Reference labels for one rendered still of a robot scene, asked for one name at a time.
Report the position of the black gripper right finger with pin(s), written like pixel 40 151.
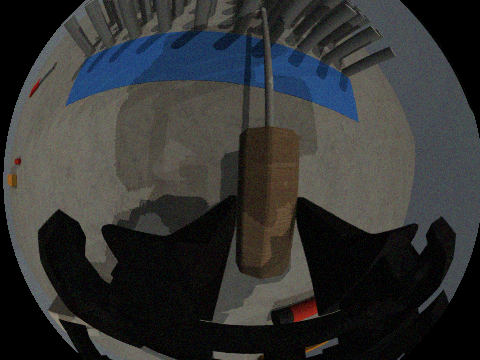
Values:
pixel 340 255

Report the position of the blue flat strip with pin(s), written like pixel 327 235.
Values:
pixel 215 56

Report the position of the orange rectangular bar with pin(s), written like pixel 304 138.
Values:
pixel 12 180
pixel 307 349

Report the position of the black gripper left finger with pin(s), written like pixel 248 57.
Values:
pixel 195 255

